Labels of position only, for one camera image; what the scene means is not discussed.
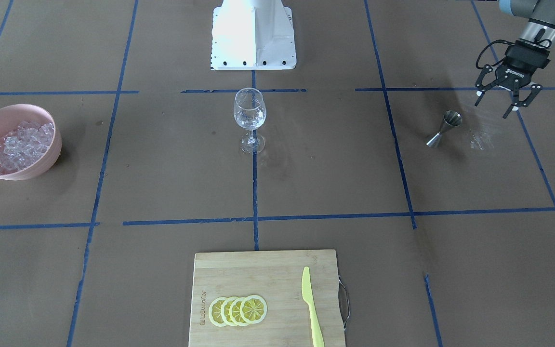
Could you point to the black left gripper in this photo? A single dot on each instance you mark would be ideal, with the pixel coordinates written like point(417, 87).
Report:
point(512, 76)

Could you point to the steel cocktail jigger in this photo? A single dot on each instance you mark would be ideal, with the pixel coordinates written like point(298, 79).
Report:
point(451, 119)

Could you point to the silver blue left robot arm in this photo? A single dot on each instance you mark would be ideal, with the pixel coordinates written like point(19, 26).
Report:
point(539, 30)

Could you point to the clear wine glass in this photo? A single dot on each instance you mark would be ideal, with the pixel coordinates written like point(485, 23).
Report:
point(249, 111)

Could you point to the pink bowl of ice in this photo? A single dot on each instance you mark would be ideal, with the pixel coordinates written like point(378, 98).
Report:
point(30, 142)

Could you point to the yellow plastic knife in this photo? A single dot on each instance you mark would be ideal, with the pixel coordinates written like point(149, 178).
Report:
point(307, 295)

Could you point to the bamboo cutting board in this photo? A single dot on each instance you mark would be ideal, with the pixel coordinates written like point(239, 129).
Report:
point(266, 299)

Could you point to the yellow lemon slice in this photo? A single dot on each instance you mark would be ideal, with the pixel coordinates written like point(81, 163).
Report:
point(215, 312)
point(234, 312)
point(225, 311)
point(254, 309)

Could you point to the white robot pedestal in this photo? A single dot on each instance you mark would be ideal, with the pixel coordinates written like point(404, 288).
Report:
point(252, 35)

